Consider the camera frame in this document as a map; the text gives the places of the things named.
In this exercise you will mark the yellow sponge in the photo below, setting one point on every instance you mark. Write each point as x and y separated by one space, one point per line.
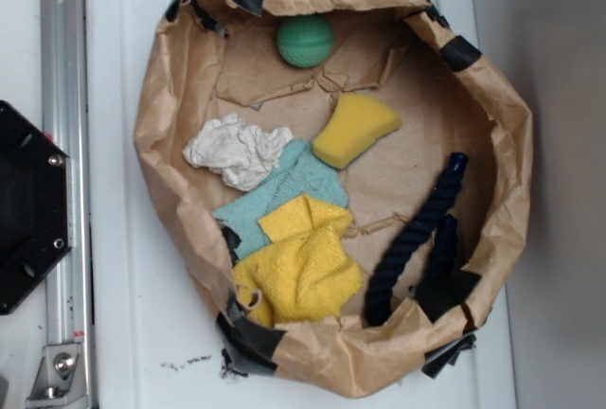
358 121

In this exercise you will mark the light blue towel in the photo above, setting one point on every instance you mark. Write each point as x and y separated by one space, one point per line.
298 172

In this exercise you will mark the brown paper bag bin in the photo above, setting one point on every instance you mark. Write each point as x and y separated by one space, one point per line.
439 207

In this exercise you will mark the crumpled white cloth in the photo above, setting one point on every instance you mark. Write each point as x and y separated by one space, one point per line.
241 152

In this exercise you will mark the yellow microfiber cloth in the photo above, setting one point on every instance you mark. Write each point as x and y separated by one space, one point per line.
304 274

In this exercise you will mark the green rubber ball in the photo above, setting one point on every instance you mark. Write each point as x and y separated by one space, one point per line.
305 40

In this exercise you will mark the white tray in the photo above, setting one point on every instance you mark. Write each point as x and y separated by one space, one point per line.
156 345

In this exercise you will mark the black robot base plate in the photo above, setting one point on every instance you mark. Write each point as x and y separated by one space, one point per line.
35 225

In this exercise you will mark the metal corner bracket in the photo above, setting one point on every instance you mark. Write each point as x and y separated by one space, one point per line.
60 380

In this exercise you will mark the aluminium extrusion rail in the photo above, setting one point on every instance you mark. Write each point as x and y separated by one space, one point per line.
69 287

